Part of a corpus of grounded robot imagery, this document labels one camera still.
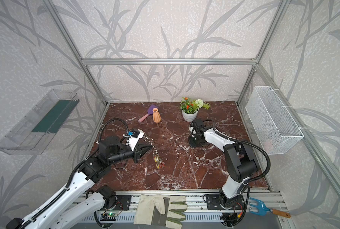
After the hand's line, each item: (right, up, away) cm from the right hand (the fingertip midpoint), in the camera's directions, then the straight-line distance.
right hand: (191, 139), depth 94 cm
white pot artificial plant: (-1, +21, +4) cm, 21 cm away
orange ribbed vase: (-25, +15, +8) cm, 30 cm away
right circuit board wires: (+20, -38, -21) cm, 47 cm away
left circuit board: (-44, -36, -22) cm, 61 cm away
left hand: (-21, +2, -26) cm, 33 cm away
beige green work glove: (-20, -31, -23) cm, 44 cm away
